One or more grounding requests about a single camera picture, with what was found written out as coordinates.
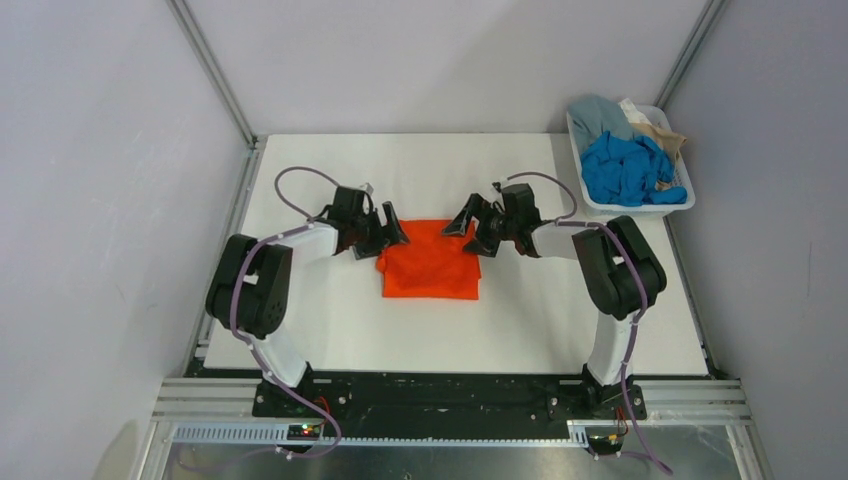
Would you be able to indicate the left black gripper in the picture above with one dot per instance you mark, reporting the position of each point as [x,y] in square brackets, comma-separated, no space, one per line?
[387,235]

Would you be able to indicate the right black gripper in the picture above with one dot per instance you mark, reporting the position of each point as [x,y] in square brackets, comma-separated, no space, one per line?
[482,209]

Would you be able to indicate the orange t shirt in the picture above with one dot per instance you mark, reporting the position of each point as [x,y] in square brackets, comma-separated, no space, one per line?
[430,265]

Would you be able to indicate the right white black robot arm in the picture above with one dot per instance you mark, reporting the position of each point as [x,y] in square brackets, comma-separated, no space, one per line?
[621,272]

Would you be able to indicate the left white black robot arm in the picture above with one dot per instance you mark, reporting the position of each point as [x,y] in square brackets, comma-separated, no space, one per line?
[254,279]

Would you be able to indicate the grey blue t shirt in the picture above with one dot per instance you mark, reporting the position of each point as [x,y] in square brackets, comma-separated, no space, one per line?
[592,115]

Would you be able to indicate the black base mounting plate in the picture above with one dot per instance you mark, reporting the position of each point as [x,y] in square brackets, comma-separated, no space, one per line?
[451,406]

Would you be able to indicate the left controller board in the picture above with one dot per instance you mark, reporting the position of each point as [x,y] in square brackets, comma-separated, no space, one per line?
[304,432]

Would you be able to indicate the controller board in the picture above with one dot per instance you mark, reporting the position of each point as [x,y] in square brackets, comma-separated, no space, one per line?
[604,445]
[304,432]

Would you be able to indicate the beige t shirt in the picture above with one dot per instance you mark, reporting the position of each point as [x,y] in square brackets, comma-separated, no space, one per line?
[649,121]

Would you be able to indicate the white plastic laundry basket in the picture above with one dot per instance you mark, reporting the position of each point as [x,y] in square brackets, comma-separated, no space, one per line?
[594,209]

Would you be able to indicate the right controller board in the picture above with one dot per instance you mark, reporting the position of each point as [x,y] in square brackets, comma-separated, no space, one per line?
[604,445]

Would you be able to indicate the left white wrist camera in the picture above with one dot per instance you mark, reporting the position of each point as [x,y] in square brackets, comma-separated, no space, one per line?
[367,188]

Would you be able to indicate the left aluminium corner post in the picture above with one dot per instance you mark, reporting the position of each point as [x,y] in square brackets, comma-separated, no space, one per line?
[198,42]

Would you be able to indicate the aluminium corner post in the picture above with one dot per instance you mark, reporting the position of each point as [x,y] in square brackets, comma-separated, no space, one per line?
[198,42]
[705,23]

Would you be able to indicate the aluminium front frame rail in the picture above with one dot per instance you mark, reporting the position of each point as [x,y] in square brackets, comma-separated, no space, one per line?
[700,428]

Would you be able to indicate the right aluminium corner post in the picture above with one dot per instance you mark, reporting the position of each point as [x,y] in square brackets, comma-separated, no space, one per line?
[705,23]

